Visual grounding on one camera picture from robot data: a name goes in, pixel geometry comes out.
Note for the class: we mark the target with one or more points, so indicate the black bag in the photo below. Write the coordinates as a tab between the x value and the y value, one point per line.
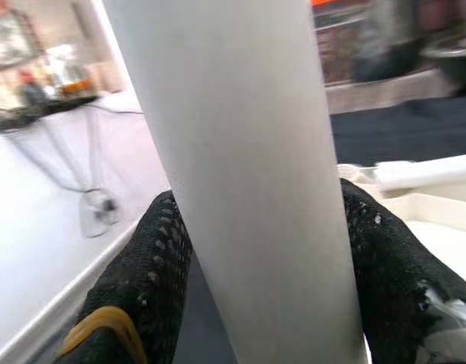
391	49

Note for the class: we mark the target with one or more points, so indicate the white plastic children table top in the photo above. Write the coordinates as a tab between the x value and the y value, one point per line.
445	212

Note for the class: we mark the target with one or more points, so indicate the beige low bench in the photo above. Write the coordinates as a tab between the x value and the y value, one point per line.
369	95

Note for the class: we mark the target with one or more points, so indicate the white plastic table leg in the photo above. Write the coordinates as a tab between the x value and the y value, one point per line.
248	170
426	172

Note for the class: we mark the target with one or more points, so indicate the yellow rubber band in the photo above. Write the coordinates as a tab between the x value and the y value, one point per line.
104	322

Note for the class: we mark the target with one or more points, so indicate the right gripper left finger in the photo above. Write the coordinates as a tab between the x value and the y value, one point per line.
141	273

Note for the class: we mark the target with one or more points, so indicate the red printed box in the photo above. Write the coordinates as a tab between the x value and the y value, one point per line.
338	57

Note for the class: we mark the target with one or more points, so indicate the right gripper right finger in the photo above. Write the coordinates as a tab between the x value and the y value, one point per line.
391	273

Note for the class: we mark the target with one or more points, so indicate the black wok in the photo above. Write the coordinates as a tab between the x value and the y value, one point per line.
456	64

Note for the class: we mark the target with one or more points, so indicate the black table cloth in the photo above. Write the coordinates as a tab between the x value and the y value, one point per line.
399	129

